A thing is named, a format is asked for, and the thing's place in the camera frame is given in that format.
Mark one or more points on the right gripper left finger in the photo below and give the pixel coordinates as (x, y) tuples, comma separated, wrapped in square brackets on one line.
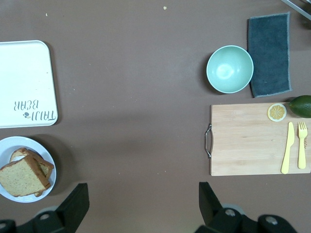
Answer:
[(70, 208)]

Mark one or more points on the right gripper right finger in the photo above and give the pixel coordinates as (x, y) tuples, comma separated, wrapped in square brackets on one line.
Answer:
[(213, 213)]

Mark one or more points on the bread slice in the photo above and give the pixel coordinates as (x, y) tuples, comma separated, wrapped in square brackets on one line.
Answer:
[(45, 170)]

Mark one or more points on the bread slice sandwich lid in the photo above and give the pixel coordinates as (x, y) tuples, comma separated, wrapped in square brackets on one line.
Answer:
[(19, 177)]

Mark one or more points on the pale round plate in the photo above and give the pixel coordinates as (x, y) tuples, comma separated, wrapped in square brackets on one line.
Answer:
[(41, 151)]

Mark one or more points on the wooden cutting board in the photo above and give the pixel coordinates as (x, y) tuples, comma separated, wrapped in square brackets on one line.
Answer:
[(243, 145)]

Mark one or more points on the yellow plastic knife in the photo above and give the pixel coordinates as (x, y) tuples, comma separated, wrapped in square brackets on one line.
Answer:
[(289, 143)]

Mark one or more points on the yellow plastic fork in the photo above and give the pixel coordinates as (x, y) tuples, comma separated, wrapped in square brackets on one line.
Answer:
[(302, 155)]

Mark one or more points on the lemon slice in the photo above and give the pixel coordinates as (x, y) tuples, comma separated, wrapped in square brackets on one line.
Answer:
[(277, 112)]

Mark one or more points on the cream bear print tray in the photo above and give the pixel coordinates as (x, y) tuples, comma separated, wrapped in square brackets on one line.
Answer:
[(24, 80)]

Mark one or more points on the green avocado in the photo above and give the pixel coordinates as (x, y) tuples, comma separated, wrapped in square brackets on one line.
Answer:
[(301, 106)]

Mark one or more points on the mint green bowl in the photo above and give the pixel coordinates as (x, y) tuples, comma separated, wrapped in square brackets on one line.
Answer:
[(229, 69)]

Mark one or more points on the dark grey cloth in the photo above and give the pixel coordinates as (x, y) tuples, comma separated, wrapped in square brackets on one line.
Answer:
[(269, 55)]

